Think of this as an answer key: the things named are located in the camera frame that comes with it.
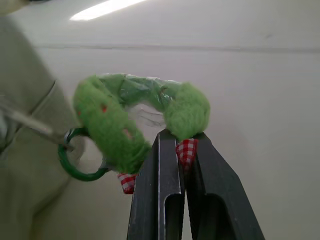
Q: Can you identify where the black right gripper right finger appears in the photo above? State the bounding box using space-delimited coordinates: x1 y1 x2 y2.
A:
185 132 266 240

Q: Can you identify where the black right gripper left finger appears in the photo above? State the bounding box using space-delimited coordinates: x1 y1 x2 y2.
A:
126 131 186 240

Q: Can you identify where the green plush keychain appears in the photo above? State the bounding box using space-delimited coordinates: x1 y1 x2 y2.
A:
57 72 211 195

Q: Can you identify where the silver zipper pull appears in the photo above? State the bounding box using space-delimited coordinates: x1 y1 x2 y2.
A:
0 94 76 153

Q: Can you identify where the pale green fabric pouch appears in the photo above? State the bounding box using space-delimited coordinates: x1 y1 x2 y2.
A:
0 14 87 240

